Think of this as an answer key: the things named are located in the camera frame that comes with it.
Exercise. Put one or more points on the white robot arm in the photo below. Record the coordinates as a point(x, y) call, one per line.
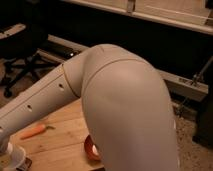
point(125, 102)

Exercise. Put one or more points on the black and white eraser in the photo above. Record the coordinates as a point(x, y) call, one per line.
point(27, 164)

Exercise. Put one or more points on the black power strip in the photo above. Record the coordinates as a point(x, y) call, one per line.
point(61, 50)

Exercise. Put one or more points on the red bowl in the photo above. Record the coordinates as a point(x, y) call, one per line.
point(90, 149)

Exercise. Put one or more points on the orange carrot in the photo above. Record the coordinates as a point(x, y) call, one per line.
point(35, 131)

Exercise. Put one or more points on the metal stand rod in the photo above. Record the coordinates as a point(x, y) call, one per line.
point(196, 79)

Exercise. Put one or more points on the black office chair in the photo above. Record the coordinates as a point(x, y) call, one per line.
point(20, 53)

